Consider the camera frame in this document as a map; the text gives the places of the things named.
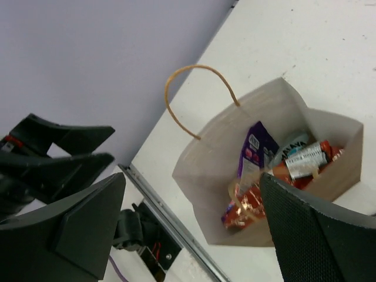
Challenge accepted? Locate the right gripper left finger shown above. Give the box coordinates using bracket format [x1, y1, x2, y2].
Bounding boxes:
[1, 173, 126, 281]

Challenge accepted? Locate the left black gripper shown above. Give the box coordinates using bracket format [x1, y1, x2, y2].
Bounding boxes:
[1, 113, 115, 219]

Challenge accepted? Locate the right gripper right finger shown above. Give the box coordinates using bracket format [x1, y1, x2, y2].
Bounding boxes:
[260, 173, 375, 281]

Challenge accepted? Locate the red Doritos chip bag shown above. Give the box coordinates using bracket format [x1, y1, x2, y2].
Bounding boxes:
[221, 140, 344, 229]

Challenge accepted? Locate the grey snack packet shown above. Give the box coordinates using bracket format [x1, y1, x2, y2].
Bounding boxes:
[268, 131, 310, 168]

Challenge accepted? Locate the purple Fox's candy bag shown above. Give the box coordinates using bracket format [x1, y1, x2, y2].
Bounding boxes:
[237, 121, 279, 193]

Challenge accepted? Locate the brown paper bag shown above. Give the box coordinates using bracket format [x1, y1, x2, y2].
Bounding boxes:
[172, 78, 364, 247]

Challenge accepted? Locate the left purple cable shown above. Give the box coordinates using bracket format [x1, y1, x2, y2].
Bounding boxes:
[108, 254, 129, 282]

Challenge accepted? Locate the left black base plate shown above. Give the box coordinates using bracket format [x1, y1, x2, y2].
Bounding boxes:
[111, 201, 183, 280]

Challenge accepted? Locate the metal table rail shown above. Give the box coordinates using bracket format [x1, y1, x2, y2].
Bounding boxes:
[118, 164, 230, 282]

